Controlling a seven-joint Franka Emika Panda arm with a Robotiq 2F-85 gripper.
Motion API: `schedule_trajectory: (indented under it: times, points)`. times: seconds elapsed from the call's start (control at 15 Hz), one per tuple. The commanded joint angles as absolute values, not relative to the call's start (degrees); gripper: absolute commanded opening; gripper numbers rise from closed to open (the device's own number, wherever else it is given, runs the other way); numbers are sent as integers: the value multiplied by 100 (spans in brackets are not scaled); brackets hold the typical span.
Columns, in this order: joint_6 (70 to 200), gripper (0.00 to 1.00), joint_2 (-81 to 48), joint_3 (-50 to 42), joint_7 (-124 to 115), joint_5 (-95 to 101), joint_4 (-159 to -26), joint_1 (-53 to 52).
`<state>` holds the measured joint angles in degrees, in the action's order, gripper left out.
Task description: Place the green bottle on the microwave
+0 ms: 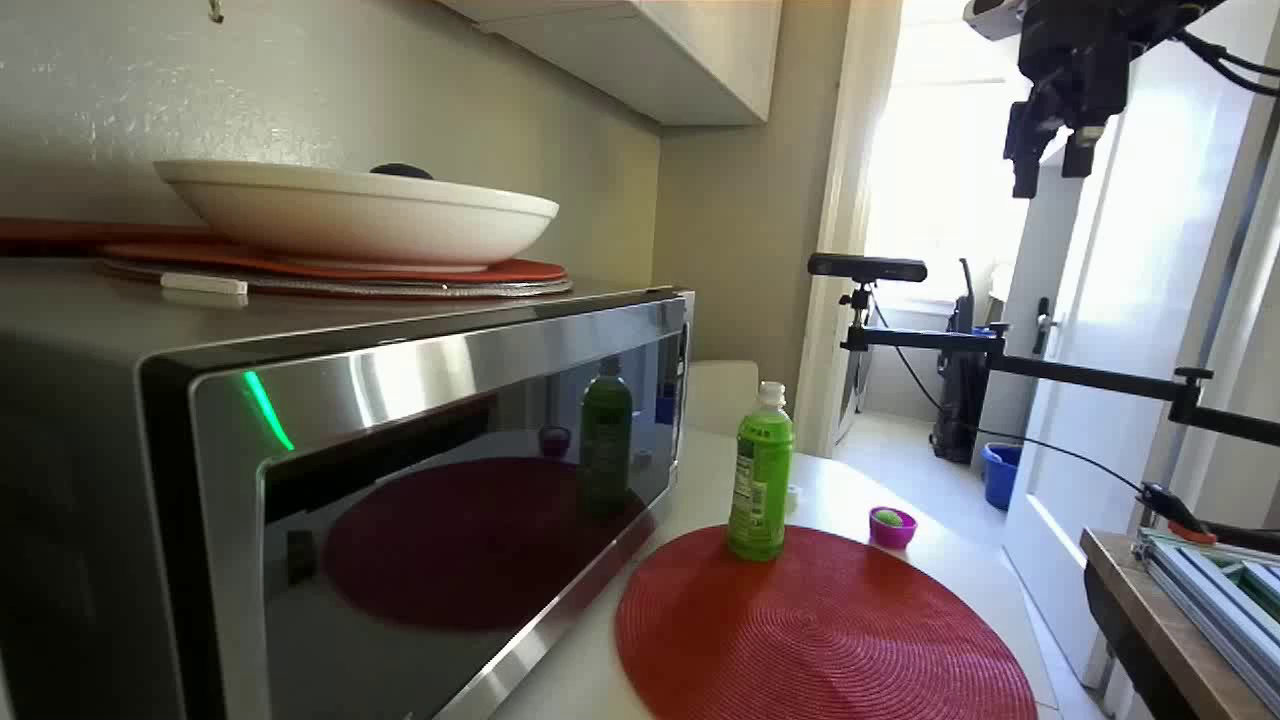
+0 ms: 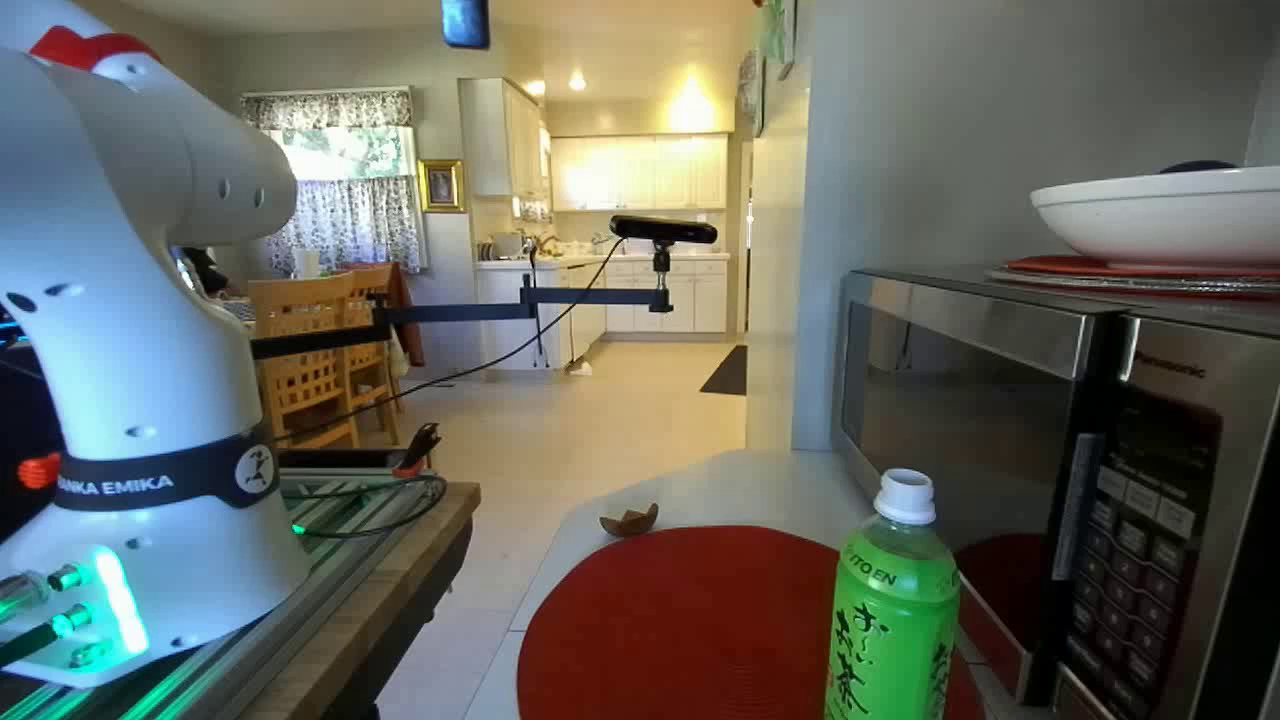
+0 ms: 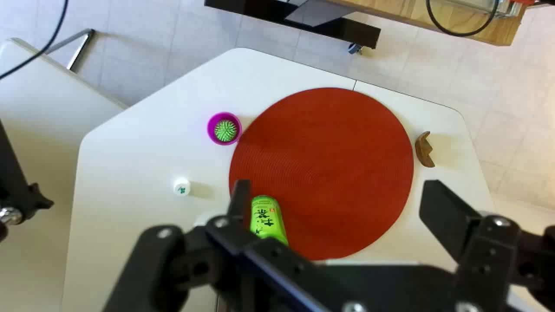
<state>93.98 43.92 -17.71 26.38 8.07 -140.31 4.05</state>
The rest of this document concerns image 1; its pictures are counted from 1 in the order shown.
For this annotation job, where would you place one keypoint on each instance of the beige curtain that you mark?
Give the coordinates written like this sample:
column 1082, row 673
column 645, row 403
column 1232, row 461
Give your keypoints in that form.
column 834, row 202

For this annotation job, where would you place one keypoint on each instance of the blue bucket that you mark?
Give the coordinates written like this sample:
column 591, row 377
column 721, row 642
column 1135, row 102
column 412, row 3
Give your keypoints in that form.
column 1003, row 478

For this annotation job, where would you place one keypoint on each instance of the stack of books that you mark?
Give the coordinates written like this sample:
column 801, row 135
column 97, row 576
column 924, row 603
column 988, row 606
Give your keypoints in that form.
column 1222, row 603

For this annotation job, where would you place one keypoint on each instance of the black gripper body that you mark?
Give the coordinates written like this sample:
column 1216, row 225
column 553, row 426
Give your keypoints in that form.
column 1075, row 61

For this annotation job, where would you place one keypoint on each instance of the red placemat under bowl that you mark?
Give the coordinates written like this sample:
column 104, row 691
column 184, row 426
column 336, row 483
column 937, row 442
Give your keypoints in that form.
column 507, row 272

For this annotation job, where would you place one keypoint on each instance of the large red round placemat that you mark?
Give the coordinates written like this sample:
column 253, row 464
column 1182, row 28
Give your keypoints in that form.
column 815, row 642

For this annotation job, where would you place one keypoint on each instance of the black bar camera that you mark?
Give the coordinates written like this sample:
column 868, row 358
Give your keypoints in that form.
column 867, row 266

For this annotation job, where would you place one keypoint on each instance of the white shallow bowl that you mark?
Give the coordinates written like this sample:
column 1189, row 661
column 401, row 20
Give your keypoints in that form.
column 363, row 214

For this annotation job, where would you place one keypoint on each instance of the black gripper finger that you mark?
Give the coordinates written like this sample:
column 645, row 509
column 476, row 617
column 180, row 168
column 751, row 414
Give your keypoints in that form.
column 1082, row 150
column 1028, row 154

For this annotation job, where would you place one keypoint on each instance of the white door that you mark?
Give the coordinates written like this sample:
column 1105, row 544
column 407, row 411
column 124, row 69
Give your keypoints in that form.
column 1120, row 345

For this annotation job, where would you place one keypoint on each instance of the small white plastic piece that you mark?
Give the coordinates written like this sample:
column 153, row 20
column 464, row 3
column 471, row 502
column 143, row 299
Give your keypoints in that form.
column 200, row 288

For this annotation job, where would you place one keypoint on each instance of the wooden side table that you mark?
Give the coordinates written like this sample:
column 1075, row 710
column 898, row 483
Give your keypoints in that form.
column 1161, row 642

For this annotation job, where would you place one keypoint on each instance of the white wall cabinet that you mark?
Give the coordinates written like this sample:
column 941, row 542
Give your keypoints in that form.
column 665, row 55

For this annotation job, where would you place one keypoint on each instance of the small pink cup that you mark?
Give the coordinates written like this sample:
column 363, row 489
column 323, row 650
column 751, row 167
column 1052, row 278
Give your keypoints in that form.
column 894, row 531

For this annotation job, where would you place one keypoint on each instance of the green tea bottle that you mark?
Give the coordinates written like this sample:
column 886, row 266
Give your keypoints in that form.
column 761, row 483

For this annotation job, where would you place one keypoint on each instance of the stainless steel microwave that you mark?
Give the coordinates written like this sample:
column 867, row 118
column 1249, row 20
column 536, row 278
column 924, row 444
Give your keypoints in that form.
column 401, row 453

